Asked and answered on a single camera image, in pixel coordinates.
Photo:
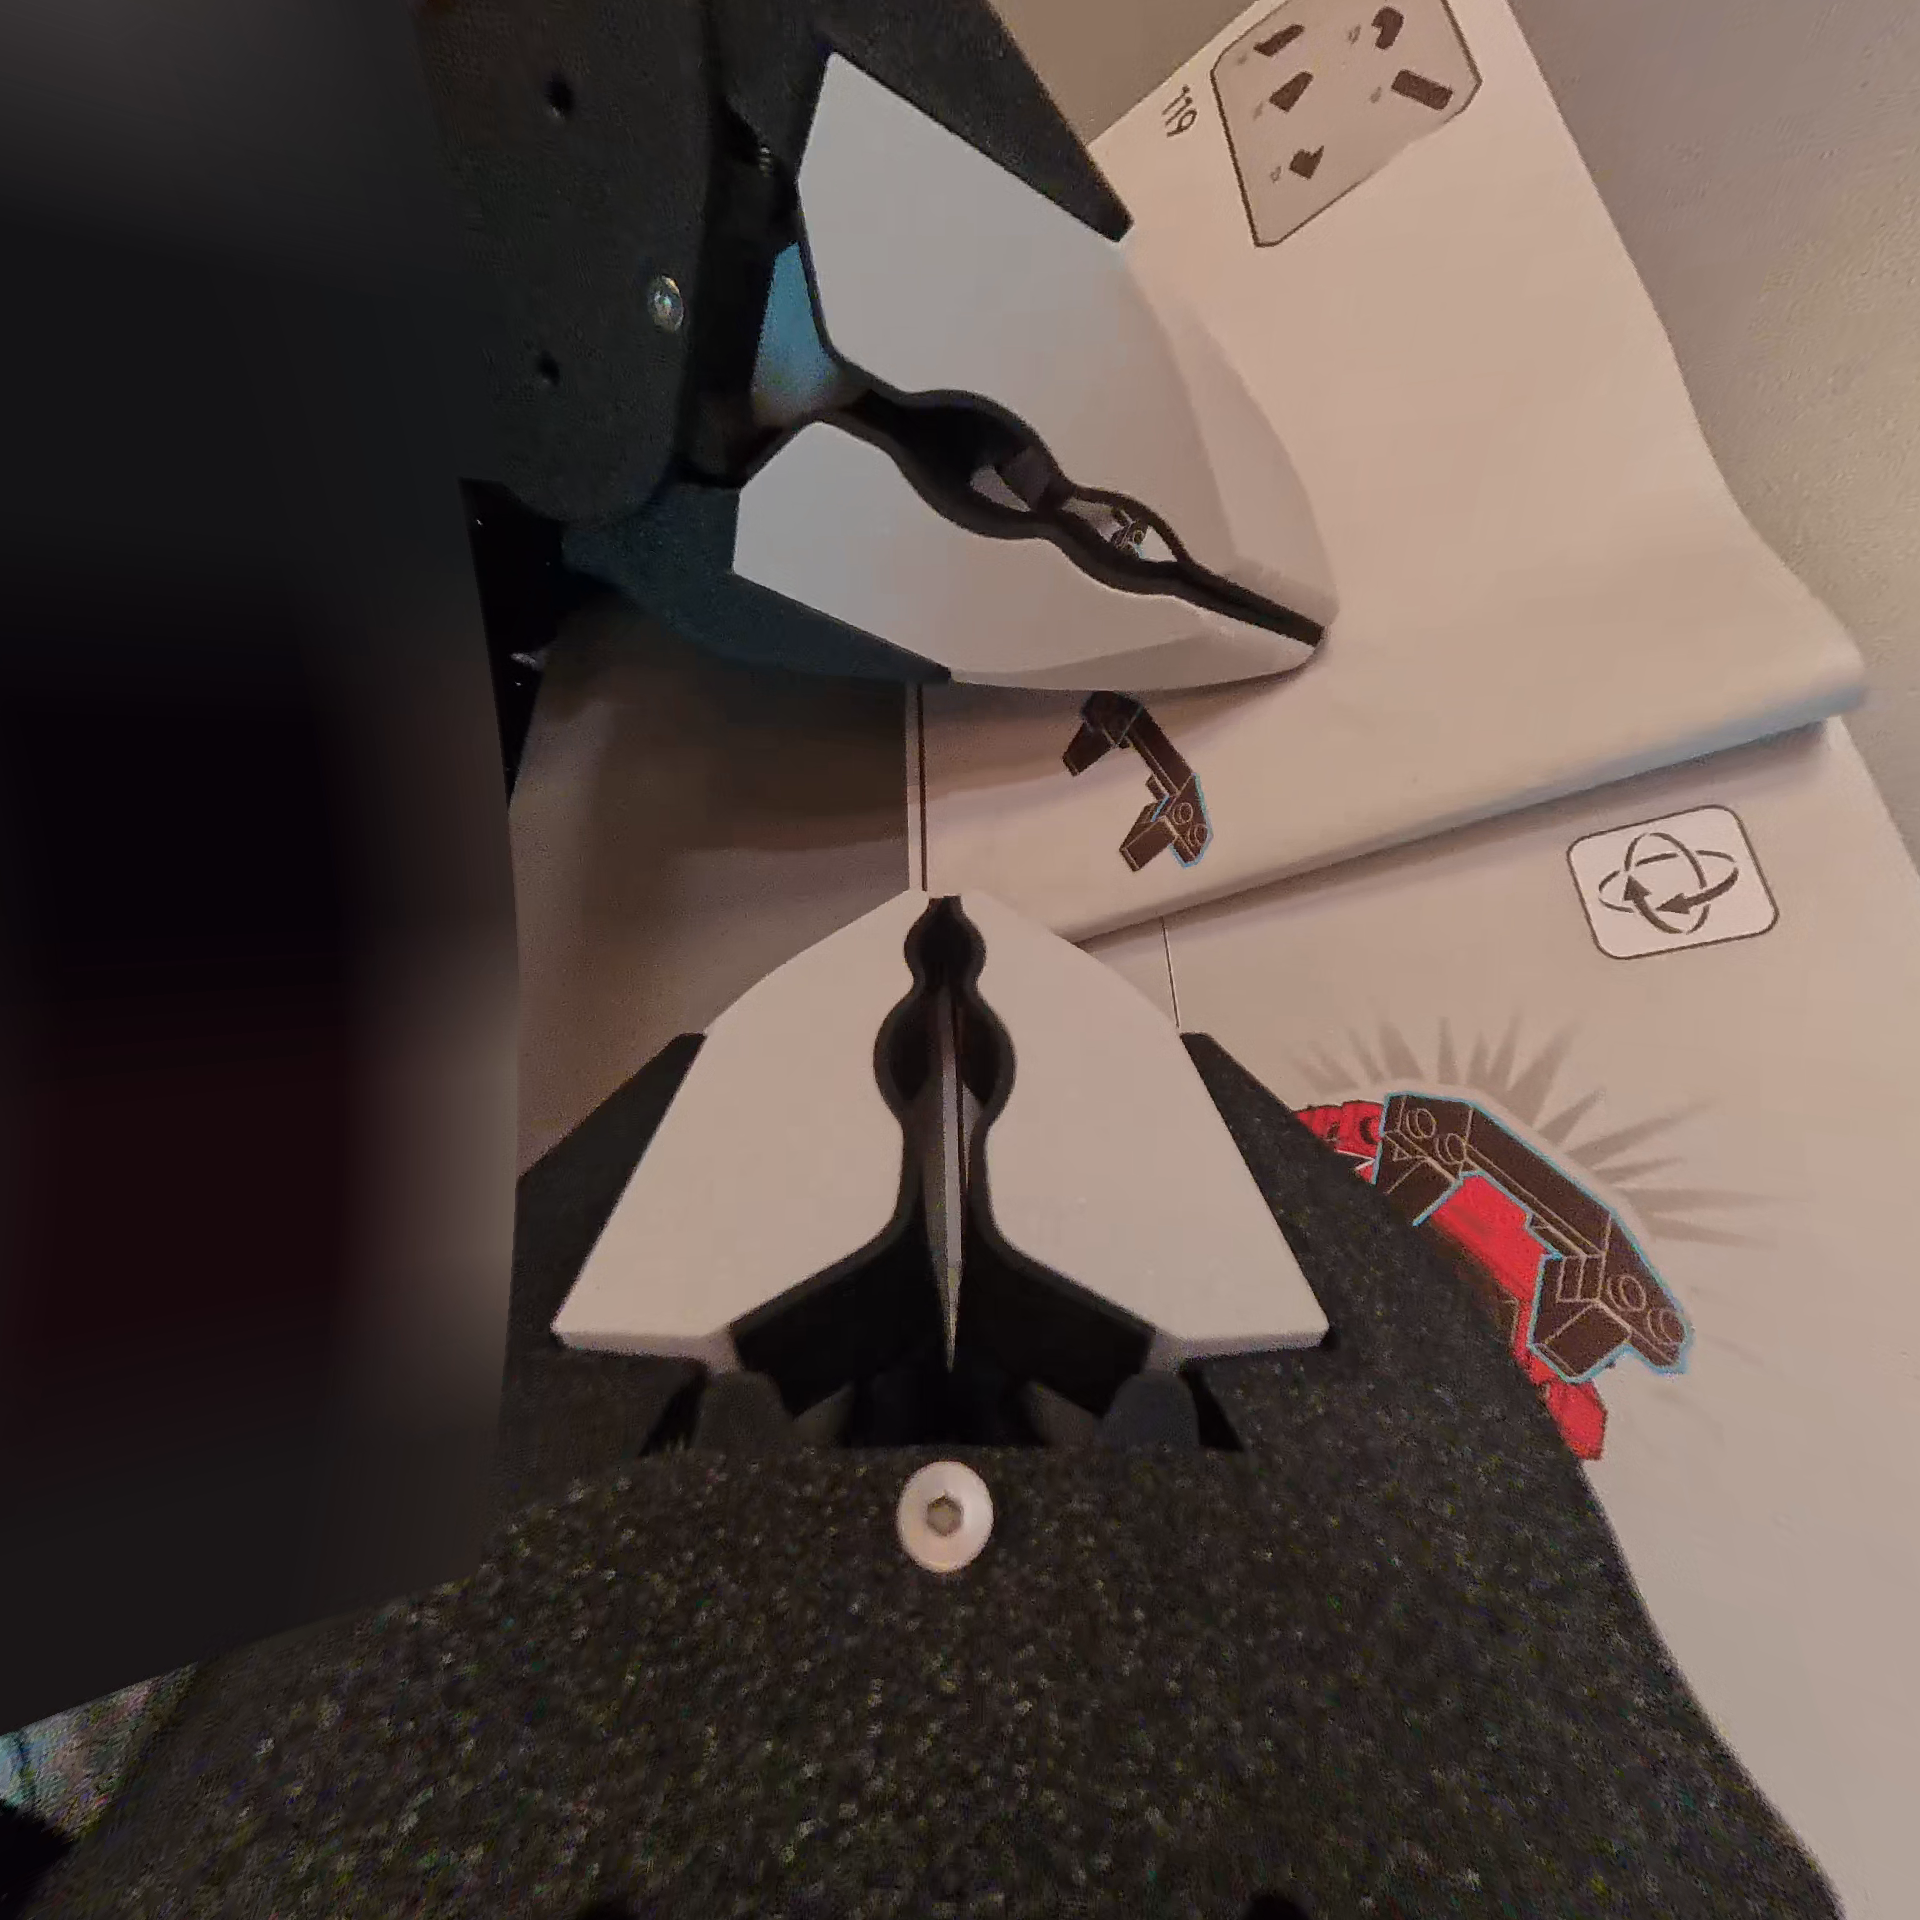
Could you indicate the lego instruction booklet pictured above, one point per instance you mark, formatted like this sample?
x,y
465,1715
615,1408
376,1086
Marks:
x,y
1500,525

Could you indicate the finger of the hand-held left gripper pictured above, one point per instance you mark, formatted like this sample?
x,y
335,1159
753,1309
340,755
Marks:
x,y
930,586
990,285

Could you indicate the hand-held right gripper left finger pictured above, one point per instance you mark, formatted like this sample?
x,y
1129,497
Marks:
x,y
751,1184

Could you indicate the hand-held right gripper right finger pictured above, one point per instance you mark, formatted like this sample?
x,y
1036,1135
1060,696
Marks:
x,y
1142,1184

